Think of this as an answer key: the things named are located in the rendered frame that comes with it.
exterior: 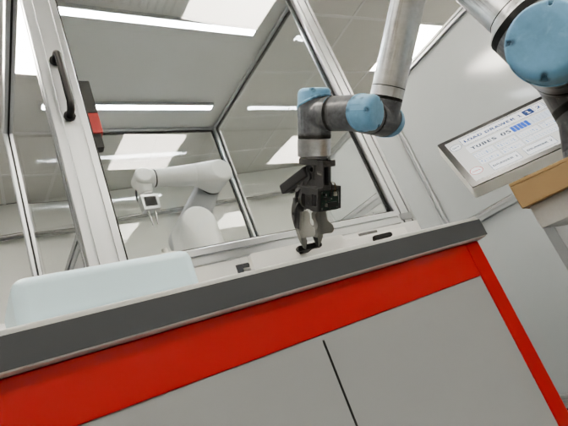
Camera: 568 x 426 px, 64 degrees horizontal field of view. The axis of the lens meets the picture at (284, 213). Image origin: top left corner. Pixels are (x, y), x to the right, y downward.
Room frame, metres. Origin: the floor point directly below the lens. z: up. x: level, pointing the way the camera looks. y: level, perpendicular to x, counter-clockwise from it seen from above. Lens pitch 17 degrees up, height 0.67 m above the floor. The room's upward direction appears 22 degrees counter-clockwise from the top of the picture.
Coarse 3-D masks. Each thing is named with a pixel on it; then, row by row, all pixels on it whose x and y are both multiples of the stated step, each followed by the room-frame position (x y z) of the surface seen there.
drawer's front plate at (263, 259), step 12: (312, 240) 1.13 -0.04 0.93; (324, 240) 1.15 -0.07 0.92; (336, 240) 1.18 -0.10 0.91; (264, 252) 1.04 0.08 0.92; (276, 252) 1.06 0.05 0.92; (288, 252) 1.08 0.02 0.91; (312, 252) 1.12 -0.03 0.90; (324, 252) 1.14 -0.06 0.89; (252, 264) 1.02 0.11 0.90; (264, 264) 1.03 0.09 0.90
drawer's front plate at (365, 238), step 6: (396, 228) 1.41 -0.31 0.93; (402, 228) 1.42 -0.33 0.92; (372, 234) 1.34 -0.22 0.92; (396, 234) 1.40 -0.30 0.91; (348, 240) 1.28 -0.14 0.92; (354, 240) 1.29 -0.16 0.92; (360, 240) 1.31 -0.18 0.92; (366, 240) 1.32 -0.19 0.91; (372, 240) 1.33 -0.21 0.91; (348, 246) 1.28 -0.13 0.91
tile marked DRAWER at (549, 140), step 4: (548, 136) 1.42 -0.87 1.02; (540, 140) 1.42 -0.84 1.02; (544, 140) 1.41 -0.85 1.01; (548, 140) 1.41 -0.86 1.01; (552, 140) 1.40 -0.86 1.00; (556, 140) 1.39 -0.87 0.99; (532, 144) 1.42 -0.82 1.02; (536, 144) 1.42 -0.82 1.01; (540, 144) 1.41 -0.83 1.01; (544, 144) 1.40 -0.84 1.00; (548, 144) 1.40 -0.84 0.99; (552, 144) 1.39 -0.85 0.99; (524, 148) 1.43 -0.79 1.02; (528, 148) 1.42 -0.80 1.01; (532, 148) 1.41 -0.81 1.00; (536, 148) 1.41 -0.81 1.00; (540, 148) 1.40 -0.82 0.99; (528, 152) 1.41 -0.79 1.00; (532, 152) 1.40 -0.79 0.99
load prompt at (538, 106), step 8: (536, 104) 1.53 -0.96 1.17; (520, 112) 1.53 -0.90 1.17; (528, 112) 1.52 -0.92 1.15; (504, 120) 1.55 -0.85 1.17; (512, 120) 1.53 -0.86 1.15; (488, 128) 1.55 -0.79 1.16; (496, 128) 1.54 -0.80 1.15; (472, 136) 1.56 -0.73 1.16; (480, 136) 1.55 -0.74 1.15; (464, 144) 1.56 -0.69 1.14
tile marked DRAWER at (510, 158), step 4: (512, 152) 1.44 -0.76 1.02; (516, 152) 1.43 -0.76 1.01; (504, 156) 1.44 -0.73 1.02; (508, 156) 1.44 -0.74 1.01; (512, 156) 1.43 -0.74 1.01; (516, 156) 1.42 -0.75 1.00; (520, 156) 1.41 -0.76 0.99; (496, 160) 1.45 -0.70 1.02; (500, 160) 1.44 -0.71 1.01; (504, 160) 1.43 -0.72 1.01; (508, 160) 1.43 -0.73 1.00; (512, 160) 1.42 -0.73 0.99; (516, 160) 1.41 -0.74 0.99; (492, 164) 1.45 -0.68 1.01; (496, 164) 1.44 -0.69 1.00; (500, 164) 1.43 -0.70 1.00; (504, 164) 1.42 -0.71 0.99; (496, 168) 1.43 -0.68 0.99
